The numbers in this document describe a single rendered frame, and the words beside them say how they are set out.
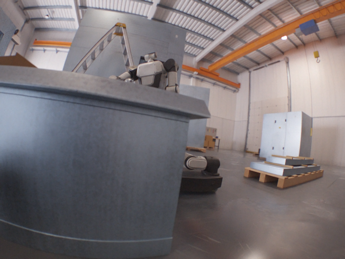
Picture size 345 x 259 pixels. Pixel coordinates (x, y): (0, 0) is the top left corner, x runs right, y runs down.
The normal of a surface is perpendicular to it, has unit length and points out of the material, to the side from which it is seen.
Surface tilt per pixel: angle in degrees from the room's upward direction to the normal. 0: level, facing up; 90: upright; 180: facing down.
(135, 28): 90
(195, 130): 90
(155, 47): 90
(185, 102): 67
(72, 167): 90
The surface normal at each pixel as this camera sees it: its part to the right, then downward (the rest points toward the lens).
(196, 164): 0.18, -0.02
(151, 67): -0.30, 0.00
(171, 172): 0.39, 0.01
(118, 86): 0.42, -0.37
